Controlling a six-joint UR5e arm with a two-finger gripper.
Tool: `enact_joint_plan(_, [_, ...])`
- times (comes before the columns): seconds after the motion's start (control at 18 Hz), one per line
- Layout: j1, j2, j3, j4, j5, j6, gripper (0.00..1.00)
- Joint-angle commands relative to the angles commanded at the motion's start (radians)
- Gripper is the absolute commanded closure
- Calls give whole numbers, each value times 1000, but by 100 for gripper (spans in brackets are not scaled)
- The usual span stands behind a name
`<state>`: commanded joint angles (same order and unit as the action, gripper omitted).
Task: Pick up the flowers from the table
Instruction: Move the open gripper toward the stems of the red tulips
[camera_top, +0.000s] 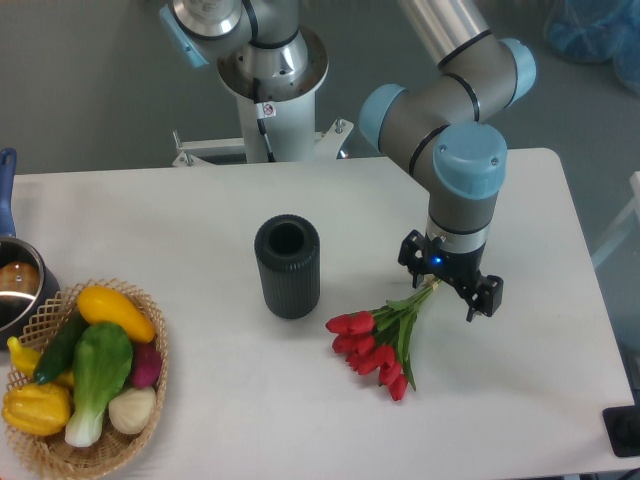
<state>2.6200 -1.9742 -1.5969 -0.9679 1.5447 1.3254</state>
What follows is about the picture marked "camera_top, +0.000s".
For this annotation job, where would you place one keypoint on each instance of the blue handled saucepan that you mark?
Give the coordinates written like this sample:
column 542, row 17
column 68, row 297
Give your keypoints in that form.
column 26, row 281

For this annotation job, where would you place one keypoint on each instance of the purple red onion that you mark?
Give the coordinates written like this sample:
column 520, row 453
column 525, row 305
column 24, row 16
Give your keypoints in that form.
column 146, row 366

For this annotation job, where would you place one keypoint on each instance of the dark ribbed cylindrical vase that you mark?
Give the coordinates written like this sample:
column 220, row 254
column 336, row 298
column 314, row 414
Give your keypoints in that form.
column 287, row 251

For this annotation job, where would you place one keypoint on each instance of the red tulip bouquet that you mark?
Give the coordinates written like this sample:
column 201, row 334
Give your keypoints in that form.
column 379, row 340

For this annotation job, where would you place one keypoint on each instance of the white frame at right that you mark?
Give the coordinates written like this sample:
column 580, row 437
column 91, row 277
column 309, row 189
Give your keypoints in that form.
column 619, row 228

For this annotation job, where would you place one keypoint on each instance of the green bok choy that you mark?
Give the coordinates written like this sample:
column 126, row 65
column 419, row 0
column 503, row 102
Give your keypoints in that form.
column 102, row 363

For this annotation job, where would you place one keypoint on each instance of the black device at edge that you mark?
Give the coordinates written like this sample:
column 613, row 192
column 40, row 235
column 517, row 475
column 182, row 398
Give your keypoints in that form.
column 622, row 426

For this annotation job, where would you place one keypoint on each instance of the small yellow banana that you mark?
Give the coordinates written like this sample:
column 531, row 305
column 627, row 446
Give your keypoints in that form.
column 25, row 359

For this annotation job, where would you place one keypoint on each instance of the yellow squash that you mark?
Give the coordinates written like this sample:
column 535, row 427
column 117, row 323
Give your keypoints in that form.
column 99, row 304

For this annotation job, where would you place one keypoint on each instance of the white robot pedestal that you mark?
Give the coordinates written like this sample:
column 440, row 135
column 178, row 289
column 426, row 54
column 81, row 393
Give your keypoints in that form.
column 275, row 92

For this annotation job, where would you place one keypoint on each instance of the white garlic bulb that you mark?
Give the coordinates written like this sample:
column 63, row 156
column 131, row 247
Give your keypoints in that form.
column 130, row 411

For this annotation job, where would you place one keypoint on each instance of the yellow bell pepper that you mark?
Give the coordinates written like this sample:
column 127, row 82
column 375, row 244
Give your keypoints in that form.
column 40, row 410

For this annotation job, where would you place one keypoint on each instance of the blue plastic bag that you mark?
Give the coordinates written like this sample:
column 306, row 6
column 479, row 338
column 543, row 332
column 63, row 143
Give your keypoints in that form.
column 598, row 32

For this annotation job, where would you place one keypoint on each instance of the woven bamboo basket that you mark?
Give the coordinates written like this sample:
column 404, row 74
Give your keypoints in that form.
column 51, row 457

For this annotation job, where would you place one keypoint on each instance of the green cucumber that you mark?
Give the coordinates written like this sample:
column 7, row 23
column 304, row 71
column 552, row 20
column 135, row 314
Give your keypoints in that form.
column 58, row 356

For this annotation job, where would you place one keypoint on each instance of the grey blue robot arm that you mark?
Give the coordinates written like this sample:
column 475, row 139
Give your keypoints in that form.
column 439, row 135

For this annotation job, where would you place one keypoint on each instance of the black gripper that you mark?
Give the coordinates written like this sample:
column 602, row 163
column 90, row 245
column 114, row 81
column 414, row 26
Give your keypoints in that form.
column 482, row 294

